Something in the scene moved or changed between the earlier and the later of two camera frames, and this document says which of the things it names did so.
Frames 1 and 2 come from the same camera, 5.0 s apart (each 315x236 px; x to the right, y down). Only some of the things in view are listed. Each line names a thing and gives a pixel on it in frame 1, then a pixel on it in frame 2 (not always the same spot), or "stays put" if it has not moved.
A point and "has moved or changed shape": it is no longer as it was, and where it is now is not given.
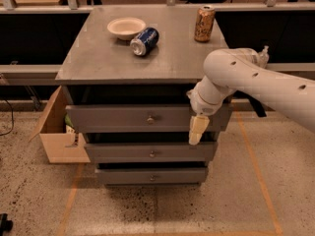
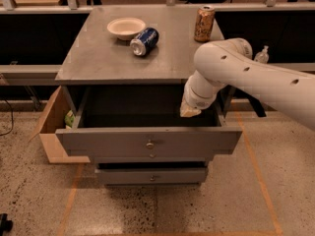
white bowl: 126,28 stays put
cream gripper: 201,104 → 196,101
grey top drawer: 141,118 has moved or changed shape
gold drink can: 204,24 stays put
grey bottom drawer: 151,175 stays put
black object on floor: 6,225 stays put
